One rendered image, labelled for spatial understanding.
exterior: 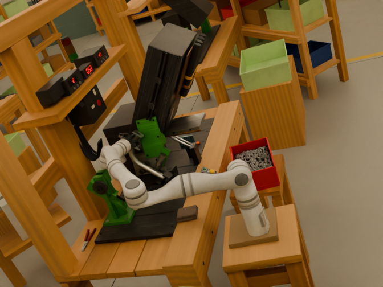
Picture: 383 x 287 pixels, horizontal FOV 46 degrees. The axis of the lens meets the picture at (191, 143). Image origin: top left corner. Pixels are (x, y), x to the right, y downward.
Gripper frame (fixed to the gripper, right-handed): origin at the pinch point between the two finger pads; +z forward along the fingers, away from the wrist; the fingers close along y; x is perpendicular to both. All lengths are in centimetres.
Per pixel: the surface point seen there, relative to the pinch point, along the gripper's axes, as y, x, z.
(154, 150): -11.2, 0.8, 2.8
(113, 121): 19.4, 7.4, 16.0
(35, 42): 348, 211, 492
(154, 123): -4.1, -11.3, 2.8
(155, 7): 295, 115, 836
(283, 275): -91, -7, -40
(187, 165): -28.7, 6.6, 21.4
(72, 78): 37.5, -14.8, -15.0
